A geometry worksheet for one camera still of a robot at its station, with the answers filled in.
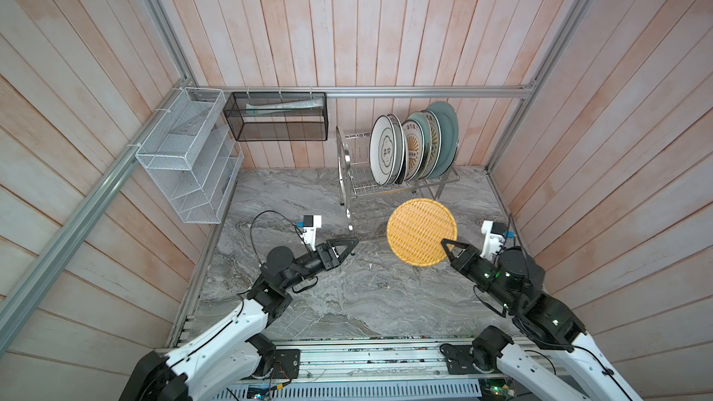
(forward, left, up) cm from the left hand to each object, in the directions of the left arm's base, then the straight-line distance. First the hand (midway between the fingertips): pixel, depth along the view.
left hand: (355, 250), depth 68 cm
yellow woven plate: (+6, -16, 0) cm, 17 cm away
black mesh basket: (+58, +30, -1) cm, 65 cm away
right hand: (+1, -21, +3) cm, 21 cm away
